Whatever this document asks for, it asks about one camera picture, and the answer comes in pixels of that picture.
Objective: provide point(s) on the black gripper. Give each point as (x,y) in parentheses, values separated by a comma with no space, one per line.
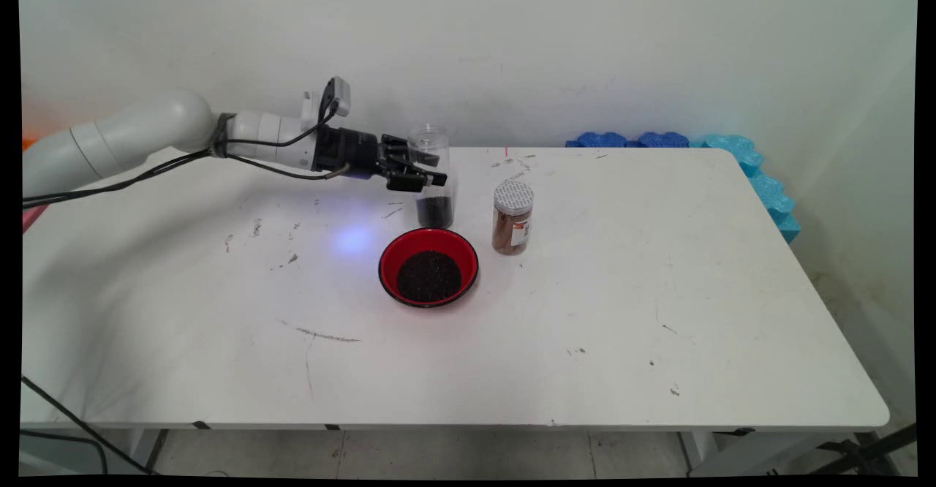
(349,153)

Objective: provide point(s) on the clear plastic jar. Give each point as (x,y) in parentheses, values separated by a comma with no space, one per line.
(431,140)

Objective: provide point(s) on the red bowl with black rim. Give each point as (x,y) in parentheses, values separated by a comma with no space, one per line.
(428,242)

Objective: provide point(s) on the black seed pile in bowl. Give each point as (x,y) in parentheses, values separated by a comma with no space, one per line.
(429,276)

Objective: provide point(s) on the brown spice jar silver lid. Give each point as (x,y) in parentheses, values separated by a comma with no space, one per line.
(512,224)

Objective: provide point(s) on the light blue foam block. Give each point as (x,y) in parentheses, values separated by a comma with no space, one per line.
(760,180)

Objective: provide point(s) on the pink object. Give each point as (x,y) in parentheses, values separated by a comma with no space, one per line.
(32,220)

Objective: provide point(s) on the grey table leg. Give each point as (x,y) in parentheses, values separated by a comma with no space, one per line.
(150,449)
(696,449)

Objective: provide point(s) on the black stand legs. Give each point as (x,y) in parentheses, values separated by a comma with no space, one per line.
(866,450)

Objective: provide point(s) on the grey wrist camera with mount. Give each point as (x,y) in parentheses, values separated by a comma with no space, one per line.
(338,96)

